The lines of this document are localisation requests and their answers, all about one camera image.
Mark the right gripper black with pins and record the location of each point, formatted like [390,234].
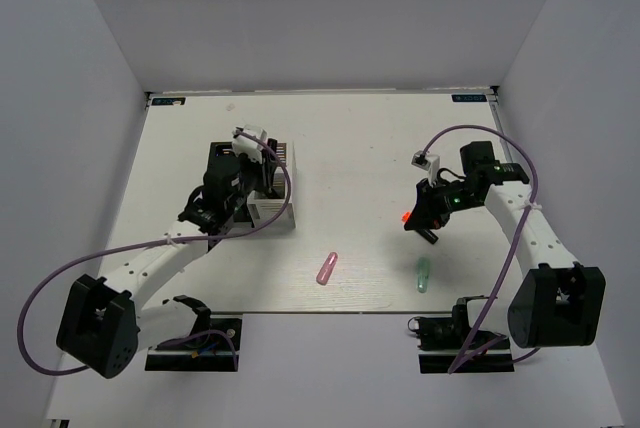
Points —
[427,212]

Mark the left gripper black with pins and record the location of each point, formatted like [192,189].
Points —
[260,168]

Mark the orange black highlighter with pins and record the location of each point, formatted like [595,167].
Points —
[426,234]

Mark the pink translucent small tube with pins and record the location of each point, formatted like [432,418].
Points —
[327,268]

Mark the pink black highlighter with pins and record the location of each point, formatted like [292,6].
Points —
[271,168]

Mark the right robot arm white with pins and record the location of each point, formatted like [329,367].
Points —
[559,301]

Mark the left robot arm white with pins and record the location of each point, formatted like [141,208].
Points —
[107,320]

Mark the white mesh organizer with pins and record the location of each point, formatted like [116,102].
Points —
[262,209]

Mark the black mesh organizer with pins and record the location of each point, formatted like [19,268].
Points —
[224,189]

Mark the green translucent small tube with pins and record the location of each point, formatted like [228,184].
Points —
[422,274]

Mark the left blue table label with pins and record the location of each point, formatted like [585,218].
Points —
[168,101]

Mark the blue table label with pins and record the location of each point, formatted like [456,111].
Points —
[469,98]
[168,101]

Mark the right blue table label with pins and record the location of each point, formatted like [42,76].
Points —
[469,98]

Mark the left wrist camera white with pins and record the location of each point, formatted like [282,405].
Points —
[247,140]

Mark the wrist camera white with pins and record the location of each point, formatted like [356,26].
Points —
[247,140]
[429,163]

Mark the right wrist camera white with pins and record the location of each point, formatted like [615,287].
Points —
[429,163]

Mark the right aluminium table rail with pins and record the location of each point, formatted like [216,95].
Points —
[494,103]

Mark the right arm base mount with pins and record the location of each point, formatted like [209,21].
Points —
[440,336]

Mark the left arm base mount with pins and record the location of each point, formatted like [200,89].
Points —
[210,354]

